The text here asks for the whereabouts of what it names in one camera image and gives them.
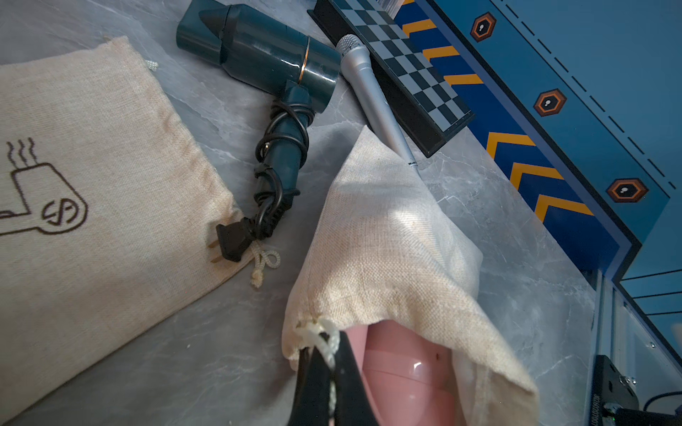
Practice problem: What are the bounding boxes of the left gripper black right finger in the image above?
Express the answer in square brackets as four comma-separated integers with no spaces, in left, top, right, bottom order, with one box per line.
[332,331,379,426]

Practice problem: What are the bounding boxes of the pink hair dryer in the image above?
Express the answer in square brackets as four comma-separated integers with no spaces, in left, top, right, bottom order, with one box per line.
[346,321,466,425]

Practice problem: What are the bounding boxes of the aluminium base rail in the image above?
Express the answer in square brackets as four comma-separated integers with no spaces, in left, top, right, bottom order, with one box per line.
[584,270,681,425]

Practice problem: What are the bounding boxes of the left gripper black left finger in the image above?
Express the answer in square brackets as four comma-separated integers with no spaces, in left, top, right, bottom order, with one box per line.
[288,348,331,426]

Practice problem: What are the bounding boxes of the grey microphone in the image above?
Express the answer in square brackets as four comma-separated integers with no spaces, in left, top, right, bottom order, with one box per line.
[336,34,418,172]

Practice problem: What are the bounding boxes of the black hair dryer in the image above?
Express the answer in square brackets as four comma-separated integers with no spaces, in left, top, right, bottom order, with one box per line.
[175,0,342,264]

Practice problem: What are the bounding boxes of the folded checkered chess board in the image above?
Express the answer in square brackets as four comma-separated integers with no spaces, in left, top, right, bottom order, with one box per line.
[308,0,474,158]

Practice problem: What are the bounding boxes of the beige printed drawstring pouch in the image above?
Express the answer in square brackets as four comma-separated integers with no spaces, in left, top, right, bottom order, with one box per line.
[1,37,280,422]

